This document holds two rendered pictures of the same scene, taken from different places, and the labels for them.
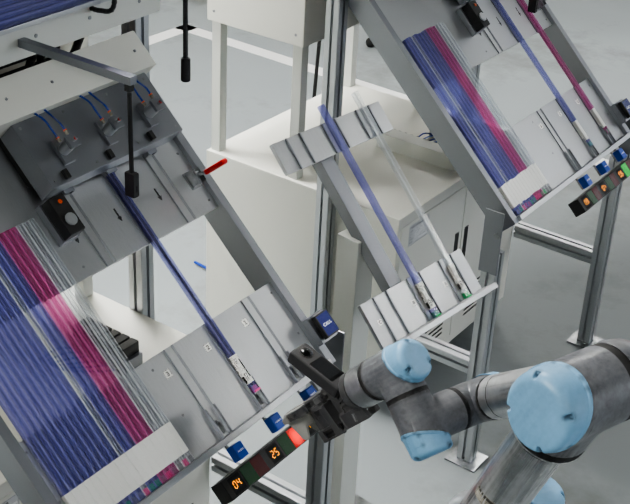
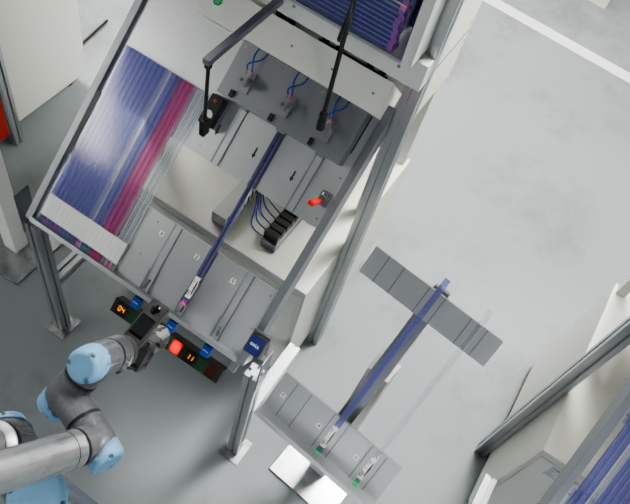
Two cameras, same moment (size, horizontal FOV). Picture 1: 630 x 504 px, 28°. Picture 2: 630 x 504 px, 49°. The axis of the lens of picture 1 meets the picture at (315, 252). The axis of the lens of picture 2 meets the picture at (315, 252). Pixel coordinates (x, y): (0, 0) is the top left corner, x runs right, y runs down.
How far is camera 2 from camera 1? 207 cm
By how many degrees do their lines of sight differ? 57
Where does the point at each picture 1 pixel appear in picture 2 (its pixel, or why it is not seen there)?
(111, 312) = (339, 230)
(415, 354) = (82, 365)
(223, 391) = (172, 279)
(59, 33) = (314, 22)
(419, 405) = (59, 381)
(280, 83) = not seen: outside the picture
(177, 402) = (146, 247)
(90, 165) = (252, 107)
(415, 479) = not seen: outside the picture
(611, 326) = not seen: outside the picture
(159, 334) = (315, 261)
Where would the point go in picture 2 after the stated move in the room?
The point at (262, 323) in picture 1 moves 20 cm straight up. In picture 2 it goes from (240, 295) to (248, 251)
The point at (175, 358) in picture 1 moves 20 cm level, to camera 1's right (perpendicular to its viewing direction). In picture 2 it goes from (175, 235) to (168, 306)
